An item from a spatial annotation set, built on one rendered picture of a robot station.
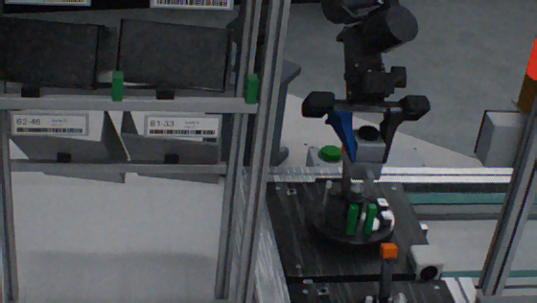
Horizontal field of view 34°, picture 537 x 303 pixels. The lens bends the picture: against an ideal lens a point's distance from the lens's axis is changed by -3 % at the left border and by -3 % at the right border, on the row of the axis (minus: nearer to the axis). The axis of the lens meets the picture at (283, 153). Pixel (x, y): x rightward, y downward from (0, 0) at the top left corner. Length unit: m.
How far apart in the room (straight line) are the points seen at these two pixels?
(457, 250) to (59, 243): 0.66
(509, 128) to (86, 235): 0.72
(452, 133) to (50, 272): 2.52
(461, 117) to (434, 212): 2.32
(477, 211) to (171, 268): 0.54
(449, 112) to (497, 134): 2.66
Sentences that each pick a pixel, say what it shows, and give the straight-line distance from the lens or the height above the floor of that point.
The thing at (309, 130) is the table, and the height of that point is 0.86.
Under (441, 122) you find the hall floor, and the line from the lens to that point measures 3.80.
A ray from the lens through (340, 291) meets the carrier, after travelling 1.30.
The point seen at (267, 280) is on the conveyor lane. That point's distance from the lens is 1.31.
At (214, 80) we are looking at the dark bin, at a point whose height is 1.32.
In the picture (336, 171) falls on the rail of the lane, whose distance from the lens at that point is 1.57.
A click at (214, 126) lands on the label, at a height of 1.28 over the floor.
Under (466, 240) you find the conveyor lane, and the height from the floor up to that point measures 0.92.
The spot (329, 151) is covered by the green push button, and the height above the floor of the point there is 0.97.
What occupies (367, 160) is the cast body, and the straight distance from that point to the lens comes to 1.32.
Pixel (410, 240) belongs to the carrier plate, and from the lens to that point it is 1.42.
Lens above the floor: 1.81
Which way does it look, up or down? 32 degrees down
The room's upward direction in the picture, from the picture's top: 8 degrees clockwise
